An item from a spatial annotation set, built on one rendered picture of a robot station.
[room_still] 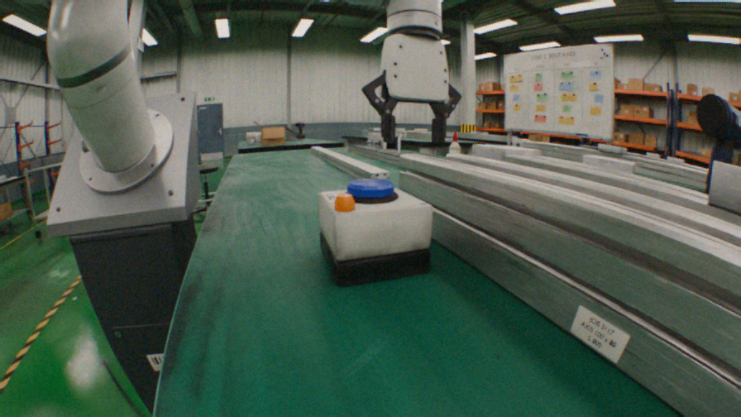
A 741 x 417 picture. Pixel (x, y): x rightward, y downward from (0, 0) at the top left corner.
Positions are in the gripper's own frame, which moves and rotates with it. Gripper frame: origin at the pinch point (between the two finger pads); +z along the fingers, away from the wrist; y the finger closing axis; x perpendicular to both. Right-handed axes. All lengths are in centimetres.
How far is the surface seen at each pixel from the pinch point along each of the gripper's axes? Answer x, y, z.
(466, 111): -658, -506, -62
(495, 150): 2.9, -14.1, 1.9
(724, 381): 43.8, 5.0, 7.9
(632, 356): 38.0, 5.0, 9.5
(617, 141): -372, -904, -24
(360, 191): 18.8, 14.3, 4.1
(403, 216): 21.3, 11.7, 5.6
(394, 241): 21.3, 12.3, 7.6
